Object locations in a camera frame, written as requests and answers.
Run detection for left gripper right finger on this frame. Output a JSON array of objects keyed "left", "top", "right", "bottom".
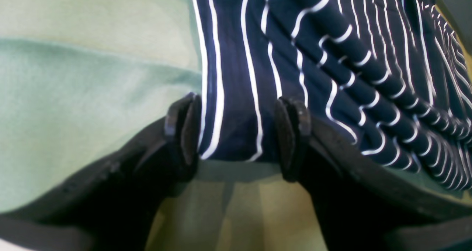
[{"left": 275, "top": 97, "right": 471, "bottom": 251}]

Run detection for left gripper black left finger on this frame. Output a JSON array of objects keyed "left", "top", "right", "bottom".
[{"left": 1, "top": 93, "right": 202, "bottom": 251}]

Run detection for navy white striped T-shirt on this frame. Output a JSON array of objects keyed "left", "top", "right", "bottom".
[{"left": 192, "top": 0, "right": 471, "bottom": 190}]

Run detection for light green table cloth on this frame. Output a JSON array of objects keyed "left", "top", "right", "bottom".
[{"left": 0, "top": 0, "right": 472, "bottom": 251}]

